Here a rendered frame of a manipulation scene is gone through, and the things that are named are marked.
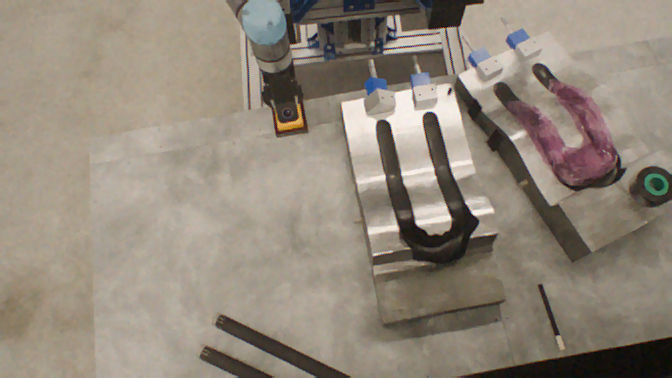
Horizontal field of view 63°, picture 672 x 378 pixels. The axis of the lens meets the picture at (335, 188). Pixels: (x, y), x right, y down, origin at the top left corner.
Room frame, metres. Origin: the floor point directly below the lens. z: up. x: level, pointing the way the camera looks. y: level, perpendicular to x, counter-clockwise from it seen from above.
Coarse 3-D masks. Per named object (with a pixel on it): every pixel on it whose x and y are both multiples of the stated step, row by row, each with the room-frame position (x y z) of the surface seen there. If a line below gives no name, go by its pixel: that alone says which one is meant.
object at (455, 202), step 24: (384, 120) 0.54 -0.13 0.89; (432, 120) 0.52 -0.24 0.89; (384, 144) 0.48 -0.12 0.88; (432, 144) 0.47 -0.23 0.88; (384, 168) 0.42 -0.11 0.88; (456, 192) 0.34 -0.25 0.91; (408, 216) 0.30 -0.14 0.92; (456, 216) 0.29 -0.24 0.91; (408, 240) 0.25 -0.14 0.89; (432, 240) 0.24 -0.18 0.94; (456, 240) 0.24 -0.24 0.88
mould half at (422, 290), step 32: (448, 96) 0.58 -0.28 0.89; (352, 128) 0.53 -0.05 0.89; (416, 128) 0.51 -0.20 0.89; (448, 128) 0.50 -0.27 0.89; (352, 160) 0.45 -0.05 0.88; (416, 160) 0.43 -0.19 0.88; (384, 192) 0.36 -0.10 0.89; (416, 192) 0.35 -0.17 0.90; (480, 192) 0.33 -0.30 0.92; (384, 224) 0.28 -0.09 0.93; (448, 224) 0.27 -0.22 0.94; (480, 224) 0.26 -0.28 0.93; (384, 256) 0.22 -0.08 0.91; (480, 256) 0.21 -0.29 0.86; (384, 288) 0.17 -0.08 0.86; (416, 288) 0.16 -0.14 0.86; (448, 288) 0.15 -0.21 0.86; (480, 288) 0.14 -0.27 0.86; (384, 320) 0.10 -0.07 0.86
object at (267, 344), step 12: (216, 324) 0.14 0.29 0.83; (228, 324) 0.13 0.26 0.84; (240, 324) 0.13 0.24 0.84; (240, 336) 0.11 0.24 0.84; (252, 336) 0.10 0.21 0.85; (264, 336) 0.10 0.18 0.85; (264, 348) 0.08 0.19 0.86; (276, 348) 0.07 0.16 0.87; (288, 348) 0.07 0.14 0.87; (288, 360) 0.05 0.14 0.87; (300, 360) 0.04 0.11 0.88; (312, 360) 0.04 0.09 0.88; (312, 372) 0.02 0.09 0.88; (324, 372) 0.01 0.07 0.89; (336, 372) 0.01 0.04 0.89
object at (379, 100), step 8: (368, 64) 0.68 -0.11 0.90; (368, 80) 0.63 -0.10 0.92; (376, 80) 0.62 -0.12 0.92; (384, 80) 0.63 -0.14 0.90; (368, 88) 0.61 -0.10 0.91; (376, 88) 0.60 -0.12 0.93; (384, 88) 0.61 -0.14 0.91; (368, 96) 0.59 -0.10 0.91; (376, 96) 0.58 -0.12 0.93; (384, 96) 0.58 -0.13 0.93; (392, 96) 0.58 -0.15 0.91; (368, 104) 0.57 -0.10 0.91; (376, 104) 0.56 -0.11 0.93; (384, 104) 0.56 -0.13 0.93; (392, 104) 0.56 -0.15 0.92; (368, 112) 0.56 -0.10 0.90; (376, 112) 0.56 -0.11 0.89; (384, 112) 0.56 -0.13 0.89
